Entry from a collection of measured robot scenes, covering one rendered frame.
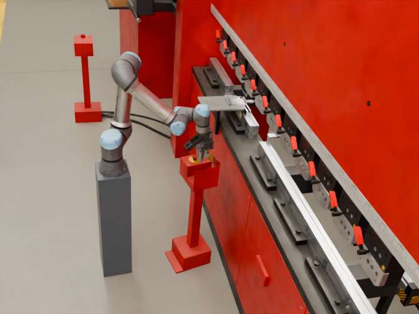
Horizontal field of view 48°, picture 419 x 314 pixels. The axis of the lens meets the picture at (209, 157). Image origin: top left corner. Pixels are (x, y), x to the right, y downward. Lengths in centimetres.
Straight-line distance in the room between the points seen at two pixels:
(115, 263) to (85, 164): 128
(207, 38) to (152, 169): 119
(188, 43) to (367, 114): 224
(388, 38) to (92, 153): 312
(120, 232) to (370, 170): 169
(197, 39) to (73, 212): 160
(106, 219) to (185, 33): 158
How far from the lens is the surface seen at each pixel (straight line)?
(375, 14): 166
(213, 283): 313
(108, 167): 263
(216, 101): 298
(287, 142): 228
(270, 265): 234
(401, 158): 154
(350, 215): 182
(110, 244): 296
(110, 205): 275
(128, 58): 246
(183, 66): 376
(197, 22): 365
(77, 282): 315
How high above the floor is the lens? 236
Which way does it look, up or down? 34 degrees down
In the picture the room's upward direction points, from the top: 6 degrees clockwise
